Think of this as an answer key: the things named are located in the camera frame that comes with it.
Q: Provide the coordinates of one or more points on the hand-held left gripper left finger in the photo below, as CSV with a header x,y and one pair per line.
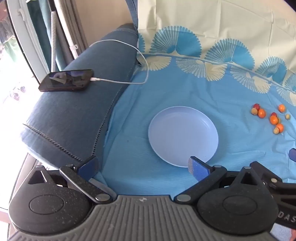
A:
x,y
89,165

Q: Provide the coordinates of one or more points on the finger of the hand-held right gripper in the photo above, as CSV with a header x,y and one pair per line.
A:
x,y
266,172
293,154

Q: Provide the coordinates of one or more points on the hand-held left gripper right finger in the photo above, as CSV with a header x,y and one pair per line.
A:
x,y
196,169

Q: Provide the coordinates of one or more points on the pale blue plate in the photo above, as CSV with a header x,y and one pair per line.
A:
x,y
183,136

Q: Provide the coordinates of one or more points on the blue fan-print bedsheet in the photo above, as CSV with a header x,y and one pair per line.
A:
x,y
231,150

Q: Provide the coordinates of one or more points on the blue sofa armrest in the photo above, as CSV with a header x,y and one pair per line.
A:
x,y
76,120

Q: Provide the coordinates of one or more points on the black smartphone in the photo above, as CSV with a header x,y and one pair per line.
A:
x,y
67,80

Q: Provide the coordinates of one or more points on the white pipe with clip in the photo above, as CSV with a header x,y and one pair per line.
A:
x,y
74,46

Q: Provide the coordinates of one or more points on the white dotted pole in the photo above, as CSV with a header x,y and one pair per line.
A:
x,y
54,46

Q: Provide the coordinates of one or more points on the teal curtain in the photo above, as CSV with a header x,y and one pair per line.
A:
x,y
44,20

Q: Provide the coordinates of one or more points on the blue fabric strip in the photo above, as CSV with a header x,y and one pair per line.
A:
x,y
133,14

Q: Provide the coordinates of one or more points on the white window frame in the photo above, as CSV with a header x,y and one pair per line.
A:
x,y
27,34

